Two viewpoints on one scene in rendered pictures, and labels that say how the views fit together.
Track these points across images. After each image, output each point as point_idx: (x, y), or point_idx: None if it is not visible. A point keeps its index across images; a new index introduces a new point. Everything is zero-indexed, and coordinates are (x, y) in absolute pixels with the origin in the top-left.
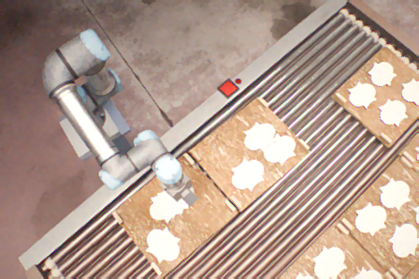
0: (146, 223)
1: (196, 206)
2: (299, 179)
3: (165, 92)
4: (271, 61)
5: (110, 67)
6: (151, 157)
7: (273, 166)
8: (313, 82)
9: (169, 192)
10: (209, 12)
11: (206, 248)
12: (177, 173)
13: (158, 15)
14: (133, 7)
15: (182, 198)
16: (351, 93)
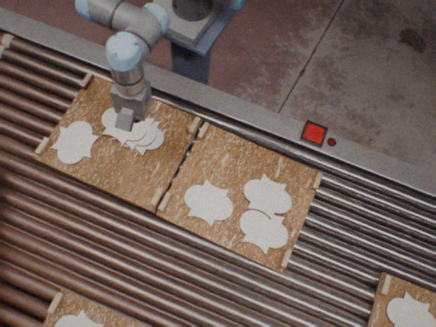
0: (94, 114)
1: (139, 159)
2: (236, 274)
3: (300, 110)
4: (385, 171)
5: (297, 40)
6: (131, 26)
7: (236, 230)
8: (388, 240)
9: (113, 86)
10: (435, 111)
11: (92, 194)
12: (120, 58)
13: (393, 58)
14: (385, 26)
15: (120, 112)
16: (403, 298)
